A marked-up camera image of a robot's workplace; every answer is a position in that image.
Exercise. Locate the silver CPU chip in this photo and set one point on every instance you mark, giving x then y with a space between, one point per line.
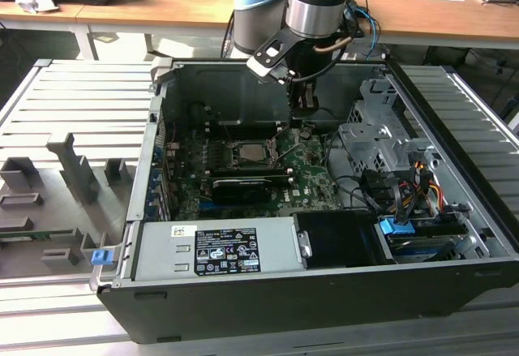
250 152

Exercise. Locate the CPU socket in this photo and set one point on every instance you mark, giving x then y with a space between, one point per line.
230 145

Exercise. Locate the grey metal disk bay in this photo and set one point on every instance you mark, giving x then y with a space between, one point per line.
365 141

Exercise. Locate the green motherboard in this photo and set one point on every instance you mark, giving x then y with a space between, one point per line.
316 185

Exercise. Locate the black graphics card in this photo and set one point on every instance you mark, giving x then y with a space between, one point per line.
241 191

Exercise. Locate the black plastic air shroud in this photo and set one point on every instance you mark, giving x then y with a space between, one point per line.
336 238

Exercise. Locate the grey power supply unit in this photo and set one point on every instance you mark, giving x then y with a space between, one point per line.
162 250

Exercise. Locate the black PC case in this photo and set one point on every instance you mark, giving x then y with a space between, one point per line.
284 303

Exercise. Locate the small blue plastic clip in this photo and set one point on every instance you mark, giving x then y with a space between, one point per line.
101 257

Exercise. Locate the crumpled white paper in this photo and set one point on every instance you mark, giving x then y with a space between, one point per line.
32 5

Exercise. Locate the grey parts rack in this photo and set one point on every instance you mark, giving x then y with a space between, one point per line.
52 210

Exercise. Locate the green RAM stick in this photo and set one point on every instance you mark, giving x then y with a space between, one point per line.
36 234

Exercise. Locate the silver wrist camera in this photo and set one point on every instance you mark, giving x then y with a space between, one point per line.
263 66

